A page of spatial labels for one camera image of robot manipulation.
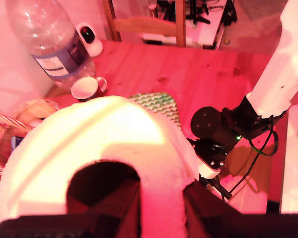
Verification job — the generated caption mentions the black cable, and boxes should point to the black cable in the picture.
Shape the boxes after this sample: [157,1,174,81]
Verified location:
[222,115,279,203]

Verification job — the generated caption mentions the green patterned fabric pouch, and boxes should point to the green patterned fabric pouch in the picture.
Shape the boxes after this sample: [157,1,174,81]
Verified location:
[129,92,182,127]

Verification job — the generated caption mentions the white paper towel roll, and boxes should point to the white paper towel roll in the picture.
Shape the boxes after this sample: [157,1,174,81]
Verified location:
[0,95,200,238]

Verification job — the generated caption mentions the dark patterned mug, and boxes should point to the dark patterned mug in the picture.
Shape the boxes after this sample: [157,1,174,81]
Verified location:
[71,76,108,103]

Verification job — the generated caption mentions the blue packet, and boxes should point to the blue packet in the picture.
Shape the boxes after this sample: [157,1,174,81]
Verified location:
[10,135,24,151]

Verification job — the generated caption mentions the small white round camera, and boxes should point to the small white round camera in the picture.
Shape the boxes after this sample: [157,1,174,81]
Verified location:
[74,22,104,57]

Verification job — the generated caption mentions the wicker basket with handle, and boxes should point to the wicker basket with handle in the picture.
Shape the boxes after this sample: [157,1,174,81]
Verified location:
[0,99,60,177]

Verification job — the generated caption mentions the wooden chair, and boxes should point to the wooden chair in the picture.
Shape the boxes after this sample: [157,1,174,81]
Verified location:
[103,0,187,48]

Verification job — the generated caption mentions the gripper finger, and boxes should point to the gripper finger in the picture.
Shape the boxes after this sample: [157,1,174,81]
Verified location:
[84,178,142,238]
[183,178,251,238]

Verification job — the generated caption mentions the large clear water bottle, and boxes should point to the large clear water bottle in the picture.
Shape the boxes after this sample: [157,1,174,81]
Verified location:
[5,0,96,89]

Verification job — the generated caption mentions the arm's camera box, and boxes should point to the arm's camera box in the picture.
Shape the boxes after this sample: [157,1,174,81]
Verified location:
[198,158,221,179]

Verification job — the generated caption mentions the white side unit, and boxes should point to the white side unit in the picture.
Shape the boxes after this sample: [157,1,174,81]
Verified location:
[280,104,298,214]

